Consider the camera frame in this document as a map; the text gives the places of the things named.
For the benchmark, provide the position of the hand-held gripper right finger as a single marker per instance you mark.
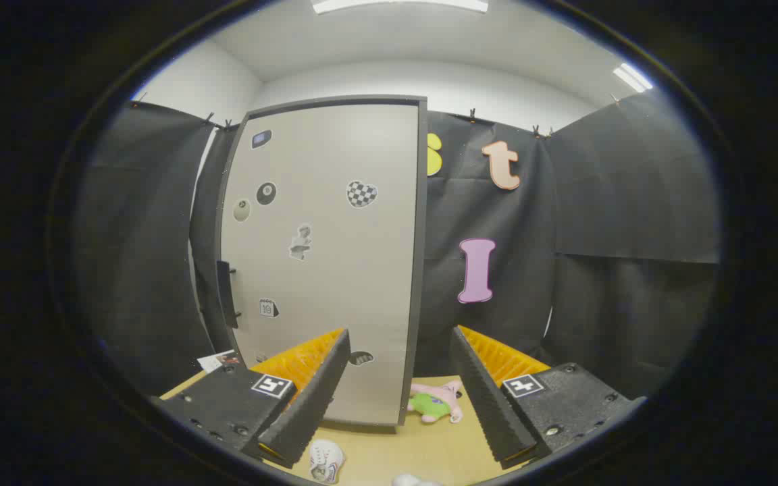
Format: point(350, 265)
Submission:
point(487, 405)

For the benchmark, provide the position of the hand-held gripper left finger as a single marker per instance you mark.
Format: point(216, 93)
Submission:
point(308, 405)

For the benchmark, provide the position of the dark grey shoe cabinet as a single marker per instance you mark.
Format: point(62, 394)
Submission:
point(423, 270)

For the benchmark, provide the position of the pink and green plush toy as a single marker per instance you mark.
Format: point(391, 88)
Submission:
point(435, 403)

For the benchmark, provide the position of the small brown box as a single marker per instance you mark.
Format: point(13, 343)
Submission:
point(230, 358)

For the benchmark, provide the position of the small white box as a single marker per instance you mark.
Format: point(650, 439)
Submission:
point(210, 363)

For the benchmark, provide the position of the black backdrop cloth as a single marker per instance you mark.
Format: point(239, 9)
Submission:
point(598, 202)

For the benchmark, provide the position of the small ceiling light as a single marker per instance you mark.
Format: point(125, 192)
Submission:
point(632, 77)

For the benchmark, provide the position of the long ceiling light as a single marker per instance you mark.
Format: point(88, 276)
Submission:
point(396, 5)

